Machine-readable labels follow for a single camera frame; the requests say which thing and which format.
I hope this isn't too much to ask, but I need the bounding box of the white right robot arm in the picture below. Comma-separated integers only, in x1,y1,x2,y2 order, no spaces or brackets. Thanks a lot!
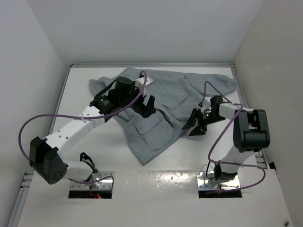
182,96,270,181

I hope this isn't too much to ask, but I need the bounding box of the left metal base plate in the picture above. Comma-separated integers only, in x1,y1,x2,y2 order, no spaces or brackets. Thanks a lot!
70,171,114,192

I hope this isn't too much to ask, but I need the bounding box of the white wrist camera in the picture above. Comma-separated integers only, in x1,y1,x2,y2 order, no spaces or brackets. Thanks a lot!
135,76,153,89
199,105,211,114

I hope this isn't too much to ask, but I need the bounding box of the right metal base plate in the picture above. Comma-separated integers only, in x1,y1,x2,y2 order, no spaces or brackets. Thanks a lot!
196,171,240,192

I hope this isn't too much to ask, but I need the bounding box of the metal base plate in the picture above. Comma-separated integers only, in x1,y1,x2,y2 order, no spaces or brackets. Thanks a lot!
70,171,114,192
196,171,240,192

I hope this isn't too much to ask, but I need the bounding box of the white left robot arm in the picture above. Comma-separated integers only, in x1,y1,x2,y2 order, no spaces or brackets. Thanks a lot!
29,75,156,184

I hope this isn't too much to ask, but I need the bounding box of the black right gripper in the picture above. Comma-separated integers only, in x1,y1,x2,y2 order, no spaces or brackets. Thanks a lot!
182,109,226,137

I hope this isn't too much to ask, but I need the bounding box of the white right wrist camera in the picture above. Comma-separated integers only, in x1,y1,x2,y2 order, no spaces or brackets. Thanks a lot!
199,105,211,114

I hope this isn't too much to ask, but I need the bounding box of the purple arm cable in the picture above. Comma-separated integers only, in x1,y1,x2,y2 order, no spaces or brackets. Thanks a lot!
18,70,149,187
203,81,266,192

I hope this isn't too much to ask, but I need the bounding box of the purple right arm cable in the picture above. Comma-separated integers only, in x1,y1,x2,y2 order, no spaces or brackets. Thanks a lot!
203,81,266,192

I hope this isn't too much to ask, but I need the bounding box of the grey zip jacket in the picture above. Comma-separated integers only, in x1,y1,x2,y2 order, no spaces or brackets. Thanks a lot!
88,67,237,166

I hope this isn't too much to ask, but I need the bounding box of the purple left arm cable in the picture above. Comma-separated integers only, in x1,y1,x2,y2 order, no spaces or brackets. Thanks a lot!
18,70,149,187

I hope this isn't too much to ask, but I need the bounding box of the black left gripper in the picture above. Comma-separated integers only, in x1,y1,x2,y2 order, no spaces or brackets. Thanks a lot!
118,81,155,117

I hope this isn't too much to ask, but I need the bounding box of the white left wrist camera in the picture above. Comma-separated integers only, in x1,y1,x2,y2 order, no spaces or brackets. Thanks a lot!
135,76,153,89

